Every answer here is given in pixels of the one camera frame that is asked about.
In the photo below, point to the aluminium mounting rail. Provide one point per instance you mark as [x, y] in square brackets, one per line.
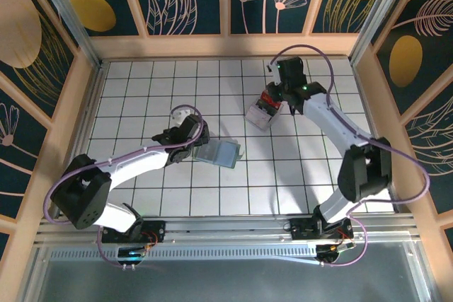
[226, 227]

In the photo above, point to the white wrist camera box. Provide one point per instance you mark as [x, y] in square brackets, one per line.
[179, 116]
[272, 68]

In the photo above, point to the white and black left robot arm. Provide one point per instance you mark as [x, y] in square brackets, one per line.
[138, 165]

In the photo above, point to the red cards stack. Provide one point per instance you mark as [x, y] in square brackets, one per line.
[270, 104]

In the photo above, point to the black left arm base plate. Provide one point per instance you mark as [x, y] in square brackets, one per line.
[155, 227]

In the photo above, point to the aluminium corner post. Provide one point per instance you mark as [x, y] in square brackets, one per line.
[70, 15]
[374, 15]

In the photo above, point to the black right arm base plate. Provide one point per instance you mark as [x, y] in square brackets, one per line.
[301, 227]

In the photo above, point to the aluminium side rail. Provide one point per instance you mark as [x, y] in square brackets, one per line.
[91, 104]

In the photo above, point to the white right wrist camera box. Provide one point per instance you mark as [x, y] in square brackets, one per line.
[272, 68]

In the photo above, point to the grey metal shelf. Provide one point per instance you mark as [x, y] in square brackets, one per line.
[226, 280]

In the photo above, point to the perforated metal strip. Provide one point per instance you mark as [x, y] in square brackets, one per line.
[212, 254]

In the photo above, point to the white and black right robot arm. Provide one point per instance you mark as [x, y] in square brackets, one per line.
[329, 118]

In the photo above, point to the red object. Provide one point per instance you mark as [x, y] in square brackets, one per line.
[260, 118]

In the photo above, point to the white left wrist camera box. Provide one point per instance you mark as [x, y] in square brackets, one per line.
[179, 116]

